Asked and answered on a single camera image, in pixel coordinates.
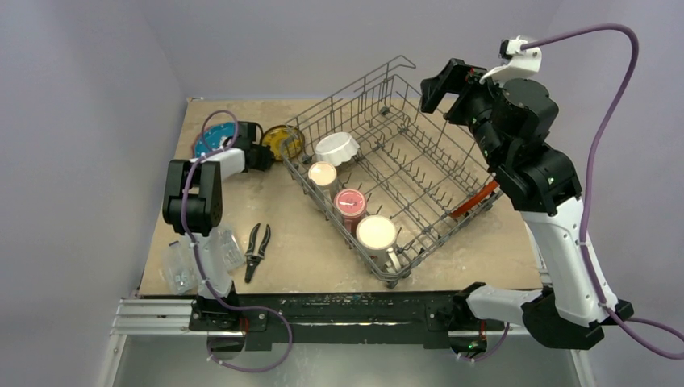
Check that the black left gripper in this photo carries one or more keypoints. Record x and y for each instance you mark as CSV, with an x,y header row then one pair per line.
x,y
267,158

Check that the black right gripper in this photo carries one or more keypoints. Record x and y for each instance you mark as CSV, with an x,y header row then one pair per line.
x,y
459,92

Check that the yellow plate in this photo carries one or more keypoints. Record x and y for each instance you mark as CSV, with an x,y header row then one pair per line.
x,y
284,141

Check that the blue polka dot plate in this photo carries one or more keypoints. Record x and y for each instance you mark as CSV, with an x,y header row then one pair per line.
x,y
215,137

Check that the tall cream seahorse cup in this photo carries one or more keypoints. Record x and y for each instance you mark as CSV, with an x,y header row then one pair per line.
x,y
324,180

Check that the pink ghost pattern mug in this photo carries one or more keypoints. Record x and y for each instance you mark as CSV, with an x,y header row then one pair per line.
x,y
351,205

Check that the orange fluted plate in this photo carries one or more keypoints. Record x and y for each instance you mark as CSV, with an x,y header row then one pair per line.
x,y
475,200

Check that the green interior mushroom mug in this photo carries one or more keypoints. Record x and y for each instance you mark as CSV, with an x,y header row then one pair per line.
x,y
378,235

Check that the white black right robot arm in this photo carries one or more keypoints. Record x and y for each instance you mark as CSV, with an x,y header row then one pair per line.
x,y
480,301

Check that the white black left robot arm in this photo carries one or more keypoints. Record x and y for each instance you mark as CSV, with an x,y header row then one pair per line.
x,y
193,207

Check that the clear plastic screw box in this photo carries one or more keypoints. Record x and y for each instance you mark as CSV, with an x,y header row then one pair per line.
x,y
219,254

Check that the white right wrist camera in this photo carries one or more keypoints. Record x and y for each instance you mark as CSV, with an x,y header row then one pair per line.
x,y
517,62

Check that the black grey wire stripper pliers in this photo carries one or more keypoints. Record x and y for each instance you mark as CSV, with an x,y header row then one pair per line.
x,y
255,254

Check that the grey wire dish rack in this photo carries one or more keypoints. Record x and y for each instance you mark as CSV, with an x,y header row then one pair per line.
x,y
413,169

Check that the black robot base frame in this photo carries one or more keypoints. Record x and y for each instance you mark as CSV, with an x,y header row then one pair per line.
x,y
429,319

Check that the aluminium rail front left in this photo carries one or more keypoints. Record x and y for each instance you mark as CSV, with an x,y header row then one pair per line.
x,y
152,317

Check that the aluminium rail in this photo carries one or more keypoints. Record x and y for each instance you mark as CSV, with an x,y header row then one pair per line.
x,y
540,267
152,317

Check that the aluminium rail right side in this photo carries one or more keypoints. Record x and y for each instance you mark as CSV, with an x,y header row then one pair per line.
x,y
540,267

